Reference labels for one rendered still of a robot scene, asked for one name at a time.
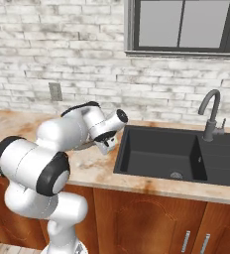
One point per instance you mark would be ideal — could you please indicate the dark grey tap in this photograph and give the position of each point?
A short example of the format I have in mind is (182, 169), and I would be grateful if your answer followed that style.
(210, 129)

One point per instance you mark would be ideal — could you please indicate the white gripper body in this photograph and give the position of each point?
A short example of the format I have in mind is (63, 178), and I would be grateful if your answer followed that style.
(106, 150)

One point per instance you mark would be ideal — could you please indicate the black kitchen sink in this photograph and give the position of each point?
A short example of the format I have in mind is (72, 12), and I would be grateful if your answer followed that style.
(160, 152)

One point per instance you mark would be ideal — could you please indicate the dark framed window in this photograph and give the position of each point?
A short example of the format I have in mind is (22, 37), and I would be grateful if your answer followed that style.
(183, 26)

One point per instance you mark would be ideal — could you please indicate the grey wall socket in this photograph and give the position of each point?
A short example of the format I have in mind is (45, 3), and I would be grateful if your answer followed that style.
(55, 91)

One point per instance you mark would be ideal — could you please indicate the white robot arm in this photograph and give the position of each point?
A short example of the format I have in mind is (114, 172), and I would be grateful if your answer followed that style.
(27, 162)

